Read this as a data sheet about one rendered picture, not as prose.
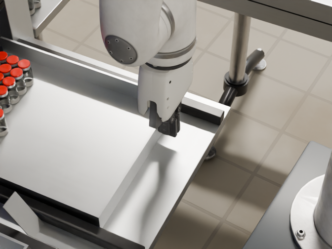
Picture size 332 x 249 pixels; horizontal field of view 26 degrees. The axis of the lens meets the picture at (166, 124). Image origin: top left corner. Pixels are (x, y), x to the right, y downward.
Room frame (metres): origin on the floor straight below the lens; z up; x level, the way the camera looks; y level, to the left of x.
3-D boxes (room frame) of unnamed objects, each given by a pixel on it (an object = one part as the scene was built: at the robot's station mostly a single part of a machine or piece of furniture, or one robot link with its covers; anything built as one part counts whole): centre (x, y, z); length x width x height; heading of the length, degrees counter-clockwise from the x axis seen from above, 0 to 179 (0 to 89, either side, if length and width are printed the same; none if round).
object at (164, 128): (0.72, 0.00, 0.93); 0.03 x 0.03 x 0.07; 64
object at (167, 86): (0.74, 0.00, 1.03); 0.10 x 0.07 x 0.11; 154
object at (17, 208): (0.55, 0.16, 0.91); 0.14 x 0.03 x 0.06; 63
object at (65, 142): (0.76, 0.19, 0.90); 0.34 x 0.26 x 0.04; 65
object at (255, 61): (1.62, -0.22, 0.07); 0.50 x 0.08 x 0.14; 154
